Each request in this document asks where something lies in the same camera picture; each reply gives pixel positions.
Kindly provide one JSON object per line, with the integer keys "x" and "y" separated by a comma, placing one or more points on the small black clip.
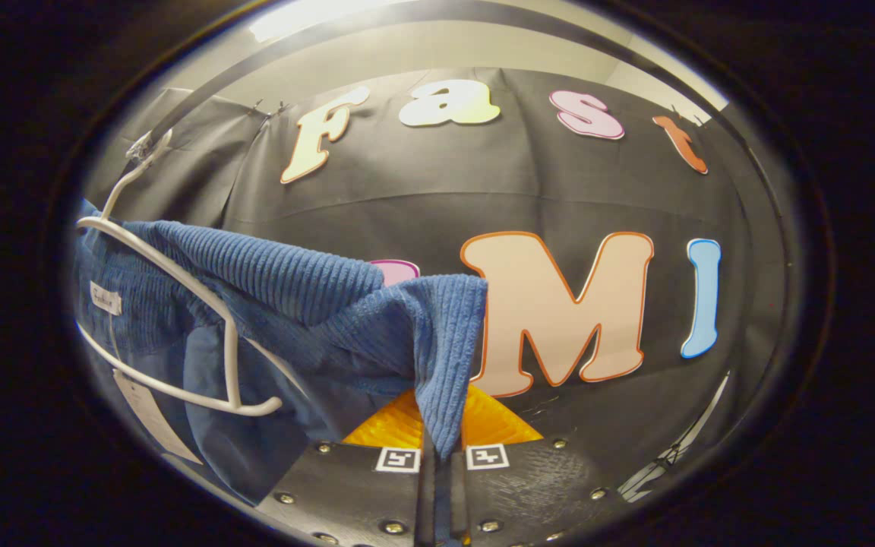
{"x": 282, "y": 108}

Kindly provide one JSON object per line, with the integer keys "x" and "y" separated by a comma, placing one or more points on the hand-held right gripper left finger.
{"x": 354, "y": 494}

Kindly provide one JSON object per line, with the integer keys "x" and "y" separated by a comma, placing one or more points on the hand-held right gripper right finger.
{"x": 536, "y": 486}

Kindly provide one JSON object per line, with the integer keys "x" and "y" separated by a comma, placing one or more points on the white jacket hanger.
{"x": 234, "y": 365}

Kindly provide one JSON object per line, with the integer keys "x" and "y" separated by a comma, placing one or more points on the ceiling light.
{"x": 308, "y": 15}

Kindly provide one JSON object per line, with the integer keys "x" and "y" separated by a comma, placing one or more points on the black backdrop cloth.
{"x": 445, "y": 182}

